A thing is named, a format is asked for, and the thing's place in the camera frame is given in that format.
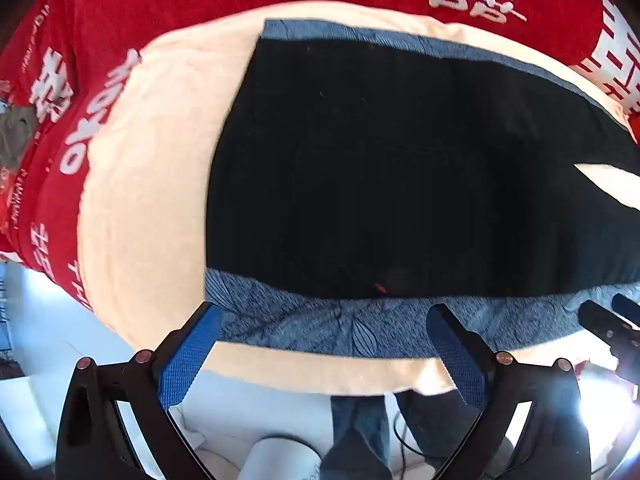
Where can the white cylindrical object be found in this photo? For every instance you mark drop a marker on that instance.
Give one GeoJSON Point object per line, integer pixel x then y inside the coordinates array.
{"type": "Point", "coordinates": [280, 457]}

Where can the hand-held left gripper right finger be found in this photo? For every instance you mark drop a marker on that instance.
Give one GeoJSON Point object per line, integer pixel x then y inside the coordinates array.
{"type": "Point", "coordinates": [457, 355]}

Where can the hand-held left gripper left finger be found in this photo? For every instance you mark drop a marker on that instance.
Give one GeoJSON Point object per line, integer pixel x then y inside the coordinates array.
{"type": "Point", "coordinates": [192, 355]}

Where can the person's jeans leg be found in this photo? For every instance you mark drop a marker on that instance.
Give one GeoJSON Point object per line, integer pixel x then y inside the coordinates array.
{"type": "Point", "coordinates": [435, 425]}
{"type": "Point", "coordinates": [357, 435]}

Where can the red printed blanket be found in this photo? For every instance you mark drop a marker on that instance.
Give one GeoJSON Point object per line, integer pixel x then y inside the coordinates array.
{"type": "Point", "coordinates": [100, 20]}

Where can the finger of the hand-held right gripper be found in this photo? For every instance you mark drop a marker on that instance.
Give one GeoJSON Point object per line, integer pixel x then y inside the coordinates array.
{"type": "Point", "coordinates": [627, 305]}
{"type": "Point", "coordinates": [600, 322]}

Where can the grey cloth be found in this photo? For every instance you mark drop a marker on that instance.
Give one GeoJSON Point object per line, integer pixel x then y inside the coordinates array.
{"type": "Point", "coordinates": [15, 132]}

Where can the cream blanket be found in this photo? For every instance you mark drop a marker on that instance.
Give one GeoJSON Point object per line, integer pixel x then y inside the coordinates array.
{"type": "Point", "coordinates": [150, 185]}

